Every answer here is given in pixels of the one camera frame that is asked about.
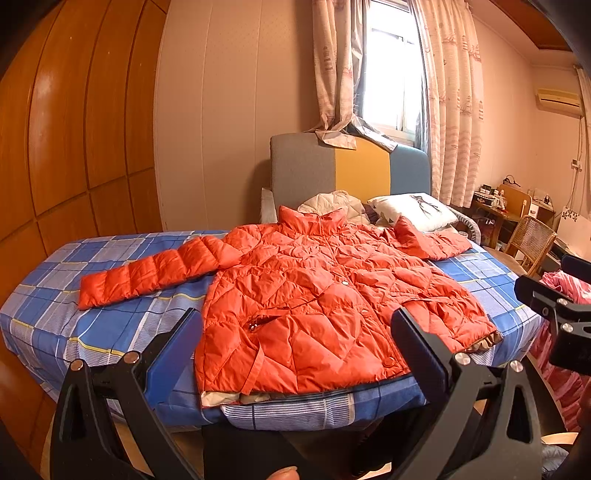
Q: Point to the grey yellow blue headboard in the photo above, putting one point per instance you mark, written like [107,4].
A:
[302,167]

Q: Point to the right pink patterned curtain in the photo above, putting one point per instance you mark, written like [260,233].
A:
[455,97]

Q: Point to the white pillow with deer print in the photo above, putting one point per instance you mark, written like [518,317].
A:
[426,213]

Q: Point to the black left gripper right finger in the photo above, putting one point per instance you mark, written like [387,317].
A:
[487,426]

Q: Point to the cluttered wooden desk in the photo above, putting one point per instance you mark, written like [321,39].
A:
[499,209]

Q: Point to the wooden wardrobe panels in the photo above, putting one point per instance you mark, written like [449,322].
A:
[77,103]

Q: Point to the pink patterned curtain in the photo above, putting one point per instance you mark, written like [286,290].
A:
[455,97]
[340,30]

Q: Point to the beige quilted blanket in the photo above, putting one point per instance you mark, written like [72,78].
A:
[325,203]

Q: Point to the wicker back wooden chair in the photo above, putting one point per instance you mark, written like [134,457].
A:
[533,240]

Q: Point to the wall air conditioner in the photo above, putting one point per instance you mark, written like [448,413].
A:
[558,101]

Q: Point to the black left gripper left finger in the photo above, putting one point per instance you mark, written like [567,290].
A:
[84,439]

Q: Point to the person left hand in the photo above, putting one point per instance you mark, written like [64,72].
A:
[287,473]

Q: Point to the left pink patterned curtain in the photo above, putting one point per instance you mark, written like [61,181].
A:
[340,30]

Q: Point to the bright bedroom window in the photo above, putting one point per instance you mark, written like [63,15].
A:
[393,92]

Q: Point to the red pink ruffled bedding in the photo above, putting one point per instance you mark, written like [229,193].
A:
[567,387]

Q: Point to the orange quilted puffer jacket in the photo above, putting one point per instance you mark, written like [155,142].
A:
[304,305]

